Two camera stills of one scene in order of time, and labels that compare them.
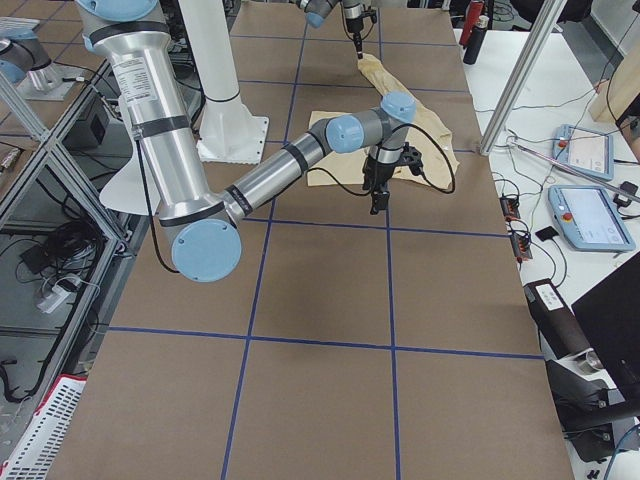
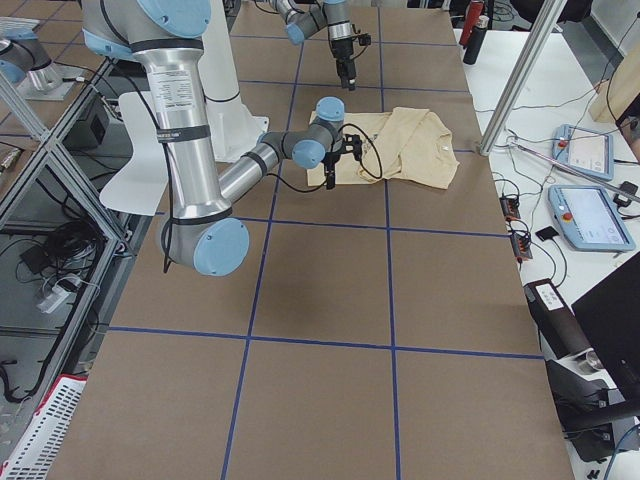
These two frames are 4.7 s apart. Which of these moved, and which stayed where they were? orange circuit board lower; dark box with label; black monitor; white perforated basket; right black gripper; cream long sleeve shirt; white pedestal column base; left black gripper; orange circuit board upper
Moved: cream long sleeve shirt; right black gripper; left black gripper
Stayed: orange circuit board lower; white perforated basket; black monitor; dark box with label; white pedestal column base; orange circuit board upper
